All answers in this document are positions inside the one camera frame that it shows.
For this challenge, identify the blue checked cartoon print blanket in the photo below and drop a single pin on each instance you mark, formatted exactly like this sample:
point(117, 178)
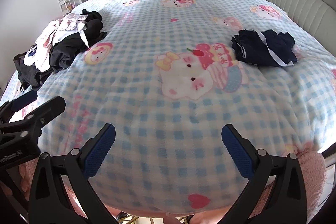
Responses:
point(168, 29)

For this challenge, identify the white printed garment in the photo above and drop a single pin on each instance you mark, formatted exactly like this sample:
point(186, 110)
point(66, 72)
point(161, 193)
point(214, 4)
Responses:
point(44, 48)

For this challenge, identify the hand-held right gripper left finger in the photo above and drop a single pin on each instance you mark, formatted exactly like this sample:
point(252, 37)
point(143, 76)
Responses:
point(101, 150)

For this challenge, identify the pink fluffy blanket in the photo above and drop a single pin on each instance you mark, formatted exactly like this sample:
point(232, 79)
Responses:
point(315, 169)

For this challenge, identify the dark crumpled garment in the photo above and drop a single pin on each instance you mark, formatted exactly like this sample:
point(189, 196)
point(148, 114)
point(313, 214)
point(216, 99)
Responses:
point(29, 74)

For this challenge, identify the navy shorts with white stripe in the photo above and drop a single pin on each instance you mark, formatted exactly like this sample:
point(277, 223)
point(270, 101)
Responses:
point(262, 50)

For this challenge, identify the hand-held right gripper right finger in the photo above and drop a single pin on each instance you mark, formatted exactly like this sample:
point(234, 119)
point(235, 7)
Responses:
point(236, 153)

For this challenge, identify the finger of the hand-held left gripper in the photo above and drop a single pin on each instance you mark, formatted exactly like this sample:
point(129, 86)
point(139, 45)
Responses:
point(44, 112)
point(23, 101)

